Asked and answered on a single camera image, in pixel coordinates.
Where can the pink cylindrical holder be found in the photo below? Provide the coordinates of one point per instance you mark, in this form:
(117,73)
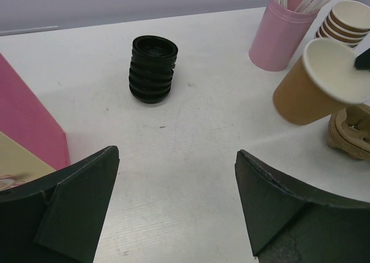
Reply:
(279,34)

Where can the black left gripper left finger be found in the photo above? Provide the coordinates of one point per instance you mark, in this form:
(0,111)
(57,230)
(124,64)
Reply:
(59,217)

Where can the brown cardboard cup carrier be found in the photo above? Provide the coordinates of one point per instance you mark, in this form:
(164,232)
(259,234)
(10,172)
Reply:
(348,130)

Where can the stack of black cup lids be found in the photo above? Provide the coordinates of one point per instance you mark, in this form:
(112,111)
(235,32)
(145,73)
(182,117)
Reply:
(151,68)

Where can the stack of brown paper cups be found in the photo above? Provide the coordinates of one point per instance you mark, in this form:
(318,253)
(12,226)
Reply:
(347,22)

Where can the pink and cream paper bag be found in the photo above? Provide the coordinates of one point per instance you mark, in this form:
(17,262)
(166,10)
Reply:
(33,144)

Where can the brown paper coffee cup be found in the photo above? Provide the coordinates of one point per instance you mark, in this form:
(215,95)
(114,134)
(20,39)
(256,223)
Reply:
(322,82)

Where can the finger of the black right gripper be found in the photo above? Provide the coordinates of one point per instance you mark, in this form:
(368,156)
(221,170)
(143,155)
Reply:
(362,61)

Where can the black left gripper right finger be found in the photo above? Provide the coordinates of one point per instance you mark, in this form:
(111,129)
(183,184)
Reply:
(288,220)

